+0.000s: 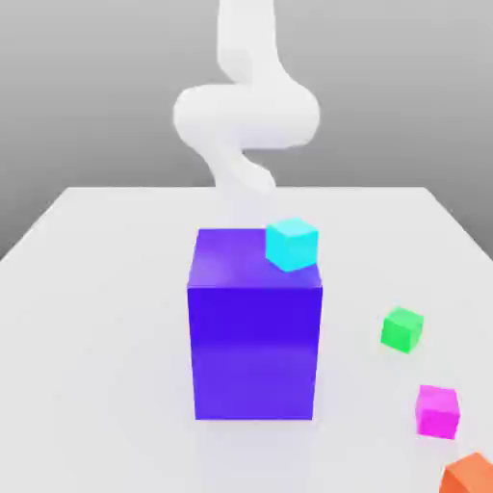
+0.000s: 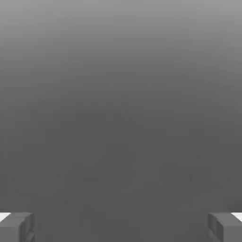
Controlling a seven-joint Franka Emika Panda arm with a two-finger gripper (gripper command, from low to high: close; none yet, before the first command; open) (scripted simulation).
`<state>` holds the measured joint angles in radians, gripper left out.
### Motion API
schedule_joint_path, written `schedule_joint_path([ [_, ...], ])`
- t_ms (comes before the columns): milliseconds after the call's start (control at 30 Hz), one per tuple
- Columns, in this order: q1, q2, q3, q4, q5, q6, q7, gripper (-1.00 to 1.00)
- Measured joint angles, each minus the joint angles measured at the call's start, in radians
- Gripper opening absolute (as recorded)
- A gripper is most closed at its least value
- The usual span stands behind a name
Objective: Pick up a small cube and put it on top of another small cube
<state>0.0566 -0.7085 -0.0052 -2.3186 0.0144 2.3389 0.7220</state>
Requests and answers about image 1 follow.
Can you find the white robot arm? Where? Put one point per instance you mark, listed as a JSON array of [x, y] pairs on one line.
[[246, 115]]

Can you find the small cyan cube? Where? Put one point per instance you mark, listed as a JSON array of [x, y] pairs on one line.
[[291, 246]]

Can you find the small green cube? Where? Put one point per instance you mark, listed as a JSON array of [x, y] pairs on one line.
[[401, 331]]

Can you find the small magenta cube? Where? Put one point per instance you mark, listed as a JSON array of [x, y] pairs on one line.
[[437, 414]]

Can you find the large purple box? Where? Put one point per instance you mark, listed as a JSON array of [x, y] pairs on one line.
[[254, 346]]

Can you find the large orange box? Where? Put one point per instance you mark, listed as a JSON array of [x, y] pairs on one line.
[[470, 475]]

